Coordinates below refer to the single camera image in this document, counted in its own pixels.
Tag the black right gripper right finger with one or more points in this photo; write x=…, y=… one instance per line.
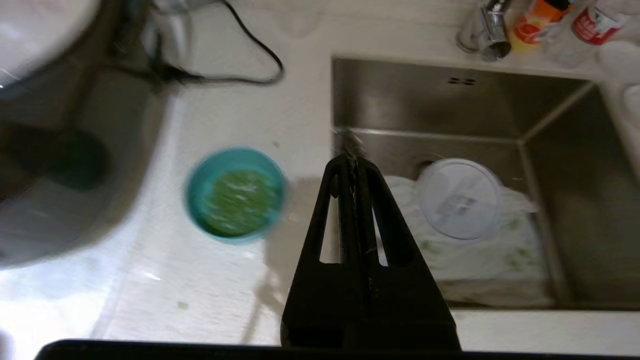
x=410, y=310

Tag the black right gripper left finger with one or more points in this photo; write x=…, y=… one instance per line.
x=325, y=305

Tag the teal bowl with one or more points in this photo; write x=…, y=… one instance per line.
x=197, y=200

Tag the white round lid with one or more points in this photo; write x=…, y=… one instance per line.
x=460, y=200

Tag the black rice cooker body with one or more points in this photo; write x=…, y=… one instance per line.
x=75, y=175

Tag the white inner pot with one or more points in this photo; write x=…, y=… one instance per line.
x=40, y=35

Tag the white plastic bag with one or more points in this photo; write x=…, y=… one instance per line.
x=480, y=265

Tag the chopped green bits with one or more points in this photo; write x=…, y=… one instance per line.
x=240, y=202

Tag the steel sink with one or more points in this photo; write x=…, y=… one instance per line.
x=575, y=200

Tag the chrome faucet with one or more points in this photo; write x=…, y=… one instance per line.
x=487, y=30

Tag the red-label bottle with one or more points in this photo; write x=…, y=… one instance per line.
x=597, y=22

